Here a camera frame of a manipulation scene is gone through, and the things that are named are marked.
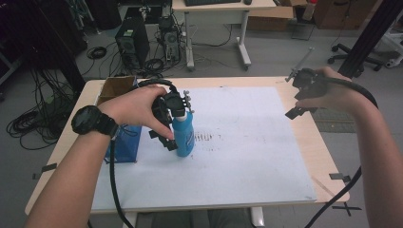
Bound bundle of black floor cables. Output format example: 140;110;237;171
5;67;79;151

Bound black tape cross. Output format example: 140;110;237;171
332;201;363;218

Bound person's right hand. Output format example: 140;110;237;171
295;66;366;114

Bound black office chair base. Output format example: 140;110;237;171
327;43;385;72

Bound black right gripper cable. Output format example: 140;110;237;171
303;75;380;228

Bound open cardboard box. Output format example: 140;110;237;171
95;75;140;107

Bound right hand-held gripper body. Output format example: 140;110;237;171
284;47;331;101

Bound black wrist watch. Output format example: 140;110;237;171
70;104;121;140

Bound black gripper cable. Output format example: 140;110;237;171
303;75;380;228
108;78;181;228

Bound black tape strip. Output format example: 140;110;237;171
31;162;58;181
328;172;352;183

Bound dark floor grate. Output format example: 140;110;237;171
311;107;358;134

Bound person's left hand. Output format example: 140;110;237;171
98;85;175;141

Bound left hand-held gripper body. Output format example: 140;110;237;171
151;89;195;134

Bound large brown cardboard box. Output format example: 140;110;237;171
313;0;379;31

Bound flat cardboard boxes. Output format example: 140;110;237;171
246;5;297;32

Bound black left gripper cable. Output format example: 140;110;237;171
108;78;181;228

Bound black metal post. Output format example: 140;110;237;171
336;0;403;79

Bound black computer tower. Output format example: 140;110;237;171
114;16;151;70

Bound white foam mat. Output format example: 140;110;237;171
90;85;318;213

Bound white office desk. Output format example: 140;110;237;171
171;0;278;72

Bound blue bottle with white neck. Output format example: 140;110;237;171
171;111;196;158

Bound black keyboard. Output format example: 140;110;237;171
183;0;242;8

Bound small black cable coil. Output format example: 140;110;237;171
86;46;108;61

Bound open grey computer case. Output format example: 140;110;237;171
157;14;182;63

